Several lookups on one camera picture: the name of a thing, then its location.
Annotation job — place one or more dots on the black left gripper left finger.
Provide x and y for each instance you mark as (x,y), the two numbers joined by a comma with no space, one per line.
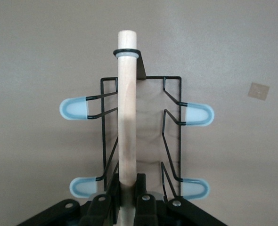
(101,209)

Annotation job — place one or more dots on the brown tape patch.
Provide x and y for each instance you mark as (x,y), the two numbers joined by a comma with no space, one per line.
(258,91)

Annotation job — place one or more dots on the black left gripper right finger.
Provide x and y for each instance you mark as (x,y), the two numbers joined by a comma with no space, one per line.
(148,212)

